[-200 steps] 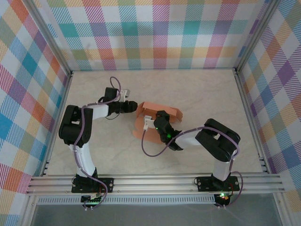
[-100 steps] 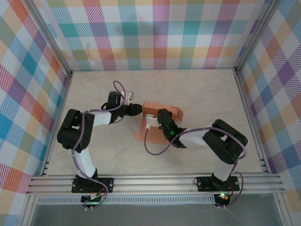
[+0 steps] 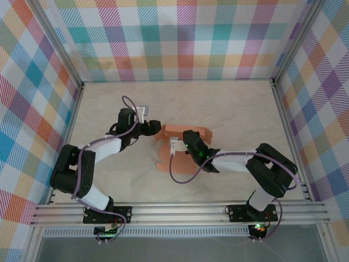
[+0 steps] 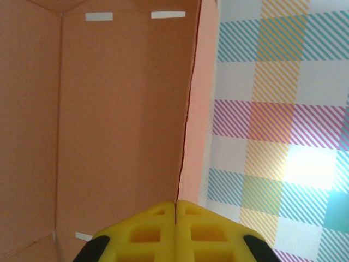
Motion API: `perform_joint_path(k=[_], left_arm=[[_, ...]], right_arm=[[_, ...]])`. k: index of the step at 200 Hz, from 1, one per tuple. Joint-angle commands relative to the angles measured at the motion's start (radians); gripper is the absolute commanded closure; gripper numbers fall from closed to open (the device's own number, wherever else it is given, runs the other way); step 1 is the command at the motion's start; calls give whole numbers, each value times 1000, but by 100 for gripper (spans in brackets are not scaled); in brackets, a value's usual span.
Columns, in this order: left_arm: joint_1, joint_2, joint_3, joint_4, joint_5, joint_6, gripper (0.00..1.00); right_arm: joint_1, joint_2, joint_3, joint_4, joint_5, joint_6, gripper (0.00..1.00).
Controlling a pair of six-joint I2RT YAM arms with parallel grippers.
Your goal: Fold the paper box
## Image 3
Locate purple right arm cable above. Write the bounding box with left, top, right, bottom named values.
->
left=169, top=151, right=299, bottom=242

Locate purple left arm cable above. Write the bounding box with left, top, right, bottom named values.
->
left=71, top=95, right=139, bottom=243

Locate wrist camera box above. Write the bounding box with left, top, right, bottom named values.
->
left=169, top=137, right=189, bottom=157
left=135, top=105, right=150, bottom=123

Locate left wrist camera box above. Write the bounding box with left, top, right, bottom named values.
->
left=135, top=105, right=150, bottom=123

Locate aluminium frame post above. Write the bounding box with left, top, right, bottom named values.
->
left=26, top=0, right=85, bottom=91
left=271, top=0, right=328, bottom=85

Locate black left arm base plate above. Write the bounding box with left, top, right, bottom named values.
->
left=83, top=206, right=133, bottom=224

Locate slotted grey cable duct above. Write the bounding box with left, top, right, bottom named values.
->
left=43, top=225, right=251, bottom=237

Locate aluminium table side rail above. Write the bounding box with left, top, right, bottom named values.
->
left=271, top=79, right=313, bottom=203
left=46, top=81, right=87, bottom=205

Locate orange paper box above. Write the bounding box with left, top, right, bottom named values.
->
left=153, top=124, right=213, bottom=174

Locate grey metal panel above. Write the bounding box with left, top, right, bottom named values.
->
left=35, top=236, right=328, bottom=262

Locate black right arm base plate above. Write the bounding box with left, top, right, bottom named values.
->
left=227, top=204, right=279, bottom=222

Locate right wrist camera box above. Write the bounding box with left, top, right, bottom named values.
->
left=169, top=137, right=189, bottom=157

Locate aluminium mounting rail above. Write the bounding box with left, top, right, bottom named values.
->
left=29, top=201, right=330, bottom=227

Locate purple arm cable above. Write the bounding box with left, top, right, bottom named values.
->
left=71, top=95, right=139, bottom=243
left=169, top=151, right=299, bottom=242

